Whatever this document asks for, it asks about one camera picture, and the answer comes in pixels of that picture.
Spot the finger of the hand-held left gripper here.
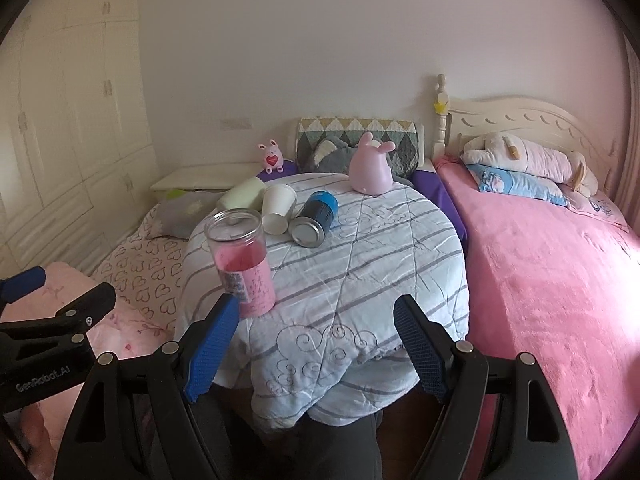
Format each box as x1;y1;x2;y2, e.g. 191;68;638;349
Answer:
0;282;117;343
0;267;47;307

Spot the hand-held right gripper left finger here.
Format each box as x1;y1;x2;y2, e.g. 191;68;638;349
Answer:
52;292;241;480

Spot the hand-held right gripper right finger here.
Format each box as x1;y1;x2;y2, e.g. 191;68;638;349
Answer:
392;294;581;480

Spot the clear cup with pink label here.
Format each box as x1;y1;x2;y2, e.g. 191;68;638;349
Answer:
204;209;277;319

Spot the white paper cup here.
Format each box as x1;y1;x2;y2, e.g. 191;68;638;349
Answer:
261;183;297;235

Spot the pale green cup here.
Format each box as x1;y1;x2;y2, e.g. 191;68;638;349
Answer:
217;177;267;211

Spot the pink floral blanket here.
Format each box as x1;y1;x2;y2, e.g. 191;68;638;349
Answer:
30;260;177;461

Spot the heart print bed sheet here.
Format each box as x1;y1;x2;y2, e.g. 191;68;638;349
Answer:
92;199;192;334

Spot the striped light blue quilt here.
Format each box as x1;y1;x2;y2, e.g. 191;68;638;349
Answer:
174;172;469;431

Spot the pink fleece blanket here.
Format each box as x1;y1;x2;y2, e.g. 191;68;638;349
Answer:
432;154;640;480

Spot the grey pillow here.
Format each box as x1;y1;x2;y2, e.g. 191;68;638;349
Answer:
147;190;227;240

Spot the purple bed sheet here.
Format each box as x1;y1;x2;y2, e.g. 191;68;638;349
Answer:
412;160;469;252

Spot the blue and black can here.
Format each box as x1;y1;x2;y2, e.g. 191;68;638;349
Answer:
290;190;340;249

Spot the cream wardrobe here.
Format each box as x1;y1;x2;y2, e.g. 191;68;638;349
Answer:
0;0;162;277

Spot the white low shelf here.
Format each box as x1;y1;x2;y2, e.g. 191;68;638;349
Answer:
150;162;272;192

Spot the pink rabbit toy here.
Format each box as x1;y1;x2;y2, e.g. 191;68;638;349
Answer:
348;131;396;195

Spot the blue printed pillow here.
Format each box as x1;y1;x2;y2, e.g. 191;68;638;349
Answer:
467;162;572;207

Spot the purple cushion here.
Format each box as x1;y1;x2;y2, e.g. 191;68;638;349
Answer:
256;158;300;177

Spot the triangle pattern quilted cushion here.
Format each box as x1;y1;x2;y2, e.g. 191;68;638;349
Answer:
294;117;421;179

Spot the grey plush toy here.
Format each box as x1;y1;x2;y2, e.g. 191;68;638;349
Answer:
302;134;359;174

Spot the white and pink plush toy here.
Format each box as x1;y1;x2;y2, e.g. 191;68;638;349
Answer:
460;131;600;197

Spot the pale pink printed pillow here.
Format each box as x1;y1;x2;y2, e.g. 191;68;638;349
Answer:
564;184;629;234

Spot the cream wooden headboard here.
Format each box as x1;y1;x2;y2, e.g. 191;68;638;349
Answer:
432;73;627;202

